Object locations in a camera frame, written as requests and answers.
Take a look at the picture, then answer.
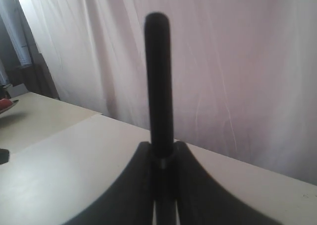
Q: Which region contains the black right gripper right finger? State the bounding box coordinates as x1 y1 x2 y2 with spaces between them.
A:
174 141 279 225

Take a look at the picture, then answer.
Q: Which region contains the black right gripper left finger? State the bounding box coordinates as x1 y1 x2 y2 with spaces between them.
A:
67 142 154 225

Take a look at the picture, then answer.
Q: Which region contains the black paintbrush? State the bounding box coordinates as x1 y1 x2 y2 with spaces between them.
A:
144 12 174 169

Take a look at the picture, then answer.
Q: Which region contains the dark object at edge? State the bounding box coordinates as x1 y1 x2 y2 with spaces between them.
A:
0 149 10 165

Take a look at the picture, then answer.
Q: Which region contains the white backdrop curtain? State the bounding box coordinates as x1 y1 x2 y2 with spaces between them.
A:
19 0 317 184

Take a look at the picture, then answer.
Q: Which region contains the red object on table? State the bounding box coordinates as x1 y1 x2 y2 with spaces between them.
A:
0 98 19 114

